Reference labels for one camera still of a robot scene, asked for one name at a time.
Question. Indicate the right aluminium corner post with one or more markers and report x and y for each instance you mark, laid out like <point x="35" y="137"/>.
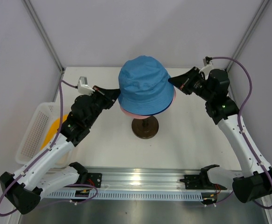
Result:
<point x="256" y="19"/>

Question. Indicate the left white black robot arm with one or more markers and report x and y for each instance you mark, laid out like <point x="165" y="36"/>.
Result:
<point x="26" y="187"/>

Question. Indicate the dark blue bucket hat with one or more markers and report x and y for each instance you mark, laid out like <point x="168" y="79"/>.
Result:
<point x="166" y="108"/>

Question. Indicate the yellow hat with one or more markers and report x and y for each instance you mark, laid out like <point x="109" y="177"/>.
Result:
<point x="51" y="133"/>

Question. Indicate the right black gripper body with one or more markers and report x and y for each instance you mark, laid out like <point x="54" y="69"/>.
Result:
<point x="196" y="84"/>

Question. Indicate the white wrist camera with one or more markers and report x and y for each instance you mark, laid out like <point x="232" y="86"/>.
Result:
<point x="208" y="65"/>
<point x="83" y="87"/>

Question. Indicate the aluminium mounting rail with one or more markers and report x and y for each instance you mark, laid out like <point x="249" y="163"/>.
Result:
<point x="128" y="179"/>

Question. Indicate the left aluminium corner post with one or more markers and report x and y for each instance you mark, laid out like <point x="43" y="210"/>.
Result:
<point x="42" y="33"/>

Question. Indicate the white slotted cable duct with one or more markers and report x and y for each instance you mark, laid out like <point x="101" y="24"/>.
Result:
<point x="127" y="195"/>

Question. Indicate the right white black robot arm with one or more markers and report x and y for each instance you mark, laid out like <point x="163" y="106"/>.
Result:
<point x="255" y="179"/>

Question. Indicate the white plastic basket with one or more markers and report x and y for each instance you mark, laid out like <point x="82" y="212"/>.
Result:
<point x="43" y="117"/>

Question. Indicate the light blue hat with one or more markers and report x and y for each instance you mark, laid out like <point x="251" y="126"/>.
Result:
<point x="144" y="86"/>

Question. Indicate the dark round wooden stand base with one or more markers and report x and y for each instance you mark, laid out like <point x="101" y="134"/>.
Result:
<point x="145" y="128"/>

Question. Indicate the pink bucket hat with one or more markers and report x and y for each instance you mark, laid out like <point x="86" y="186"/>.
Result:
<point x="131" y="114"/>

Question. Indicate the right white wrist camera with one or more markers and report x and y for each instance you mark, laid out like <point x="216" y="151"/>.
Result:
<point x="208" y="65"/>

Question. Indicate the aluminium corner post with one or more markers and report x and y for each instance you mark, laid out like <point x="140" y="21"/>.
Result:
<point x="42" y="33"/>
<point x="256" y="19"/>

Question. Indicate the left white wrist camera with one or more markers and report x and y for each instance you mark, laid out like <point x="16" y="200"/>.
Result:
<point x="83" y="87"/>

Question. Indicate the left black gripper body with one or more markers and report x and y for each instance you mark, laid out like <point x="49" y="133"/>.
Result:
<point x="101" y="102"/>

